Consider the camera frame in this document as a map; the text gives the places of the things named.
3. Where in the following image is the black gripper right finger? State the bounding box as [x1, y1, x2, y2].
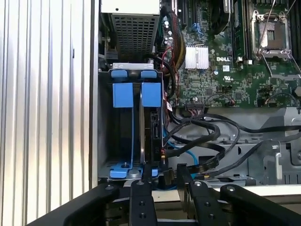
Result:
[177, 163, 301, 226]

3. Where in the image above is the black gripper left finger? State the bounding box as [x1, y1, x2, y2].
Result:
[25, 164, 159, 226]

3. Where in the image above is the black disk wire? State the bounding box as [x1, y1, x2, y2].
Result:
[163, 113, 223, 188]

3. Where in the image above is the hard disk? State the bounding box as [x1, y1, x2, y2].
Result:
[110, 81, 166, 181]

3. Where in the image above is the dark metal disk bay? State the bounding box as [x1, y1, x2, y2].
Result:
[97, 62, 166, 181]

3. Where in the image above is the blue disk carrier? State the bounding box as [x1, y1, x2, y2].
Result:
[110, 69, 158, 79]

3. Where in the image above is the grey metal drive cage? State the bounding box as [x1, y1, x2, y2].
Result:
[164, 107, 301, 187]

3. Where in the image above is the green motherboard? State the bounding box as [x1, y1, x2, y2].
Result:
[159, 0, 301, 109]

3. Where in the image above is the black open PC case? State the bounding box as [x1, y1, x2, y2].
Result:
[88, 0, 301, 197]

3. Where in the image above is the silver finned heat sink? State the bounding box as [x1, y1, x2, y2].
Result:
[184, 46, 210, 70]

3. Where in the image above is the metal socket cover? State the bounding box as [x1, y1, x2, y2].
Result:
[260, 50, 301, 80]

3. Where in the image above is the silver power supply unit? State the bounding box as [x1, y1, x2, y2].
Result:
[100, 0, 163, 57]

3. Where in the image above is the green RAM stick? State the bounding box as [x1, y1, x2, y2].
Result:
[231, 0, 246, 63]

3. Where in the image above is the CPU socket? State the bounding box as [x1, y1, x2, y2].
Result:
[250, 9, 291, 56]

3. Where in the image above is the thin metal locking lever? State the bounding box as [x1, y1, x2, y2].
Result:
[285, 0, 296, 15]
[258, 0, 276, 52]

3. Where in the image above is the light blue disk wire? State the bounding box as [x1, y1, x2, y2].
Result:
[164, 130, 201, 190]

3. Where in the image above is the thin black wire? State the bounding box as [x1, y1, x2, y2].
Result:
[202, 140, 268, 181]

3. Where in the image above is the long black wire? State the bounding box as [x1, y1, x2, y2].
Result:
[203, 113, 301, 134]

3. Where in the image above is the braided black cable bundle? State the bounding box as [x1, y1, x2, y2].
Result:
[164, 6, 187, 72]

